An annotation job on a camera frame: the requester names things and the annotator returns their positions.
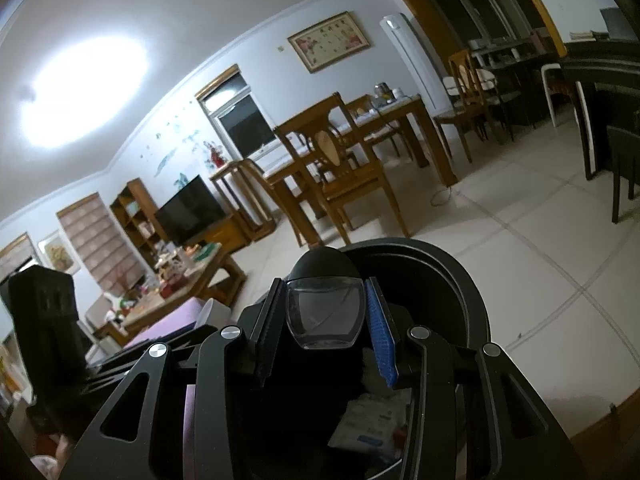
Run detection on bright ceiling light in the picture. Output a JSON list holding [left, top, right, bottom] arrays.
[[20, 35, 151, 148]]

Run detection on wooden television stand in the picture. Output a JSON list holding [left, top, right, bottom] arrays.
[[202, 212, 251, 256]]

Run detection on tall wooden plant stand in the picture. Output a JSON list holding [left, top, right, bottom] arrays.
[[209, 158, 277, 241]]

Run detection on clutter of small bottles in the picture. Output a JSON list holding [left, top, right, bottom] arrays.
[[102, 240, 221, 321]]

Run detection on wooden dining table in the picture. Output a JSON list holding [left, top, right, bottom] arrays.
[[262, 95, 458, 248]]

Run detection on framed floral picture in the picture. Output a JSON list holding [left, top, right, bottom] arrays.
[[287, 11, 372, 73]]

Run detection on white plastic object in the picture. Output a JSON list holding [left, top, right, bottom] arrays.
[[197, 300, 231, 328]]

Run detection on white bubble mailer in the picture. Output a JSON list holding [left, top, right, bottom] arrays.
[[327, 390, 412, 461]]

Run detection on small wall picture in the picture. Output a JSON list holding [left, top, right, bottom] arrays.
[[37, 230, 81, 276]]

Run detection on white plastic chair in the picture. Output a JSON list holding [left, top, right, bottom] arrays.
[[540, 62, 566, 128]]

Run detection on wooden dining chair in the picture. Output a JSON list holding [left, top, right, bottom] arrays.
[[434, 50, 516, 163], [345, 94, 401, 158], [273, 92, 410, 246]]

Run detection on wooden bookshelf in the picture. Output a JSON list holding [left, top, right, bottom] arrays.
[[109, 178, 168, 261]]

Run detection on grey monitor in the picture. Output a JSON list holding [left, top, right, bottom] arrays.
[[600, 7, 640, 42]]

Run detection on wooden coffee table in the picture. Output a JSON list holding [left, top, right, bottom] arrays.
[[92, 245, 247, 346]]

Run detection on black trash bin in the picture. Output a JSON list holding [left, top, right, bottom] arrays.
[[235, 237, 493, 480]]

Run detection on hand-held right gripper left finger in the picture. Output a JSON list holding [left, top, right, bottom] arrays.
[[60, 277, 287, 480]]

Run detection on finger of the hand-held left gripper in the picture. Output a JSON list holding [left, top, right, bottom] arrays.
[[85, 327, 222, 397]]

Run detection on black television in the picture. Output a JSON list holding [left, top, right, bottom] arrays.
[[154, 175, 227, 246]]

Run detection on clear bottle with black cap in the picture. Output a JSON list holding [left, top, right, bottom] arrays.
[[284, 247, 367, 351]]

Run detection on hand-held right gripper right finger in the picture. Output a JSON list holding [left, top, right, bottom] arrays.
[[365, 277, 586, 480]]

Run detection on blue leaf wall decals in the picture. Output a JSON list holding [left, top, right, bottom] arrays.
[[142, 105, 203, 186]]

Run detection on dark window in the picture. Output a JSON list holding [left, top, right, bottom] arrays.
[[195, 65, 276, 161]]

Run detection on black desk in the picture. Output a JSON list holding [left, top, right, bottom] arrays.
[[560, 40, 640, 181]]

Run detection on white standing air conditioner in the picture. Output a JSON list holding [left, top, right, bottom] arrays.
[[379, 12, 453, 116]]

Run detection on striped window blind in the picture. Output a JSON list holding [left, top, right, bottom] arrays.
[[56, 192, 146, 293], [0, 232, 41, 286]]

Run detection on purple tablecloth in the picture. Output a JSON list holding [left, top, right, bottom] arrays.
[[125, 297, 221, 352]]

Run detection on black chair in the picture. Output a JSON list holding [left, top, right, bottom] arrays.
[[605, 125, 640, 223]]

